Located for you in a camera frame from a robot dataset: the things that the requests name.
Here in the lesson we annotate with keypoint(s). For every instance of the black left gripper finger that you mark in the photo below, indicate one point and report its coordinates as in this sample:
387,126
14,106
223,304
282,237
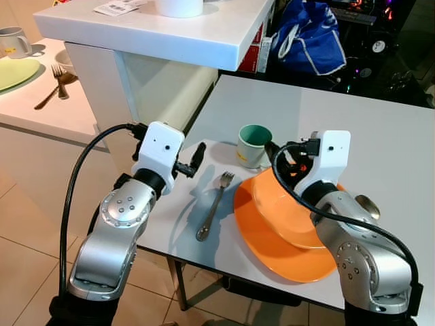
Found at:
199,155

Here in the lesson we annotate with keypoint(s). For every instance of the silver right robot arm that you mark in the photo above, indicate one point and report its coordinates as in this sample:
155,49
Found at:
367,261

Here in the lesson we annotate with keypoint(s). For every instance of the silver metal fork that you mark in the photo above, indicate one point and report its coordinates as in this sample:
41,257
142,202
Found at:
226,180

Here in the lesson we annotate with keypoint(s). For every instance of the cream mug with green inside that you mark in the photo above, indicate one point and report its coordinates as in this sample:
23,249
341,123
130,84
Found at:
255,146

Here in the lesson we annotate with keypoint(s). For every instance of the orange bowl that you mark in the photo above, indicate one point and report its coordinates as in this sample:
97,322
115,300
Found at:
285,210

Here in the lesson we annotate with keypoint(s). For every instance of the orange plate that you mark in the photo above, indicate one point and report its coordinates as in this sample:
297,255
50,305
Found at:
272,251

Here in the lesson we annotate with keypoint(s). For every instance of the red cardboard box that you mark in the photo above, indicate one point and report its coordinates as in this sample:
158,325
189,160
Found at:
253,54

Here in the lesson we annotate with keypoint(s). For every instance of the dark metal table leg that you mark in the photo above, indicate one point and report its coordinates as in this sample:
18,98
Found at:
179,285

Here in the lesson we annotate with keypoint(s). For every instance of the white raised bar counter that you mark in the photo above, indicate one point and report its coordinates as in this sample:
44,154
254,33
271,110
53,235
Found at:
170,37

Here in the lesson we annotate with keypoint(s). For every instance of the blue fabric bag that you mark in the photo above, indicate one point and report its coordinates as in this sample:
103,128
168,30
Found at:
309,37

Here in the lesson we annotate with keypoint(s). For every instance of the brown spoon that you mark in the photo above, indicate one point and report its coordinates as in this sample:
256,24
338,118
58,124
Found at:
51,98

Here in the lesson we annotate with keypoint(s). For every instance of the white cup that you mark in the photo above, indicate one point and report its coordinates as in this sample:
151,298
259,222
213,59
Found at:
179,7

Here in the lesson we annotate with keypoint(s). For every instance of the dark metal fork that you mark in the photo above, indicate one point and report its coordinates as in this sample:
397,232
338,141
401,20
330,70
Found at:
60,80

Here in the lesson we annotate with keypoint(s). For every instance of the black electronics rack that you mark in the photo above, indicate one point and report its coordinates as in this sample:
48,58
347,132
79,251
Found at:
387,47

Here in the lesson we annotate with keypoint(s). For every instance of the white paper label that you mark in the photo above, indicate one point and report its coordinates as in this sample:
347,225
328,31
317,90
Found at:
119,7

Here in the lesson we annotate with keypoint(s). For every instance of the green plate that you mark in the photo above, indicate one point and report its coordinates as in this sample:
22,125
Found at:
13,73

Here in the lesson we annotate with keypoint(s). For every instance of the grey mug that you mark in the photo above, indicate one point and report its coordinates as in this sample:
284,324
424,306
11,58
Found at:
12,42

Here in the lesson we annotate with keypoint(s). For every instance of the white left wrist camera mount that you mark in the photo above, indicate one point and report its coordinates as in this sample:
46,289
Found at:
158,146

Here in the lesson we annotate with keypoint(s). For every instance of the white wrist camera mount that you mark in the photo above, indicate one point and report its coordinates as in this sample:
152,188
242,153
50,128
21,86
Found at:
158,146
329,159

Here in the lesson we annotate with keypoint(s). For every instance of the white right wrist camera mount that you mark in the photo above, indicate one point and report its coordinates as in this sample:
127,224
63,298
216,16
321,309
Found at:
329,159

